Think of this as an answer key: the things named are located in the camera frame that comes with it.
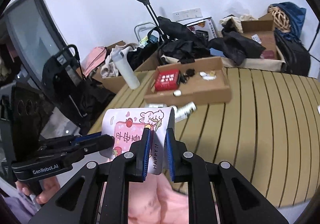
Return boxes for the cardboard box right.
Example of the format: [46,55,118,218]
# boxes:
[241,13,279,60]

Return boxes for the person's left hand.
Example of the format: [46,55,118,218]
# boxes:
[15,176,60,204]

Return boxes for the red gift box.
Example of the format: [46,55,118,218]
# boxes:
[155,69,180,92]

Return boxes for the wall power sockets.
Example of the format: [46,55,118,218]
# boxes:
[172,8,203,21]

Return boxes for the black folding cart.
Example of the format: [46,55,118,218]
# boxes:
[41,45,116,135]

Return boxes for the woven rattan ball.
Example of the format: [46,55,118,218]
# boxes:
[267,5,291,33]

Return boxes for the black camera tripod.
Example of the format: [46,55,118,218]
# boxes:
[308,22,320,63]

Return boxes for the white round lid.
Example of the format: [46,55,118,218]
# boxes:
[173,89,182,97]

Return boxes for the black suitcase bag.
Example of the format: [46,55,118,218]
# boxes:
[274,29,311,76]

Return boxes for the black trolley handle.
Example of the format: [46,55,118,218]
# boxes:
[137,0,167,41]

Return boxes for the beige clothes pile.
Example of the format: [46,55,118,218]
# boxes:
[100,43,138,79]

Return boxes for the black jacket pile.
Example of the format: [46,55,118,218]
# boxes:
[127,16,266,69]

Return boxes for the white printed product box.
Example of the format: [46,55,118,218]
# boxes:
[186,17,218,41]

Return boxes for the cardboard tray box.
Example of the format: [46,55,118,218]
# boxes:
[144,57,232,106]

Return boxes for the large cardboard box left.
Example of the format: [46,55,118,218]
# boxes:
[81,41,159,93]

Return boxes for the pink white card box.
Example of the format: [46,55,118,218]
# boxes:
[100,107,175,175]

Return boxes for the pink backpack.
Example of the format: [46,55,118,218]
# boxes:
[80,47,107,77]

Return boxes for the white wet wipes pack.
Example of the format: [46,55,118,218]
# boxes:
[145,104,167,108]

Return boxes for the beige canvas bag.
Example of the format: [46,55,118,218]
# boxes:
[159,52,287,73]

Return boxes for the tan slatted folding table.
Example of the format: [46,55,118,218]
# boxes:
[110,68,319,207]

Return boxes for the blue cloth bag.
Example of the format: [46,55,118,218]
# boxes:
[271,2,306,41]

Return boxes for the white thermos bottle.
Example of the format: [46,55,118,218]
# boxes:
[111,47,140,90]

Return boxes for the white spray bottle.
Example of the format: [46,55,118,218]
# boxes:
[174,102,197,123]

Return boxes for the black charger plug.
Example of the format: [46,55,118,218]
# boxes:
[184,68,195,78]

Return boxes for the white metal rack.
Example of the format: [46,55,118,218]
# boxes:
[133,22,156,42]

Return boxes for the pink hooded jacket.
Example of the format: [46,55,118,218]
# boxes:
[128,174,189,223]

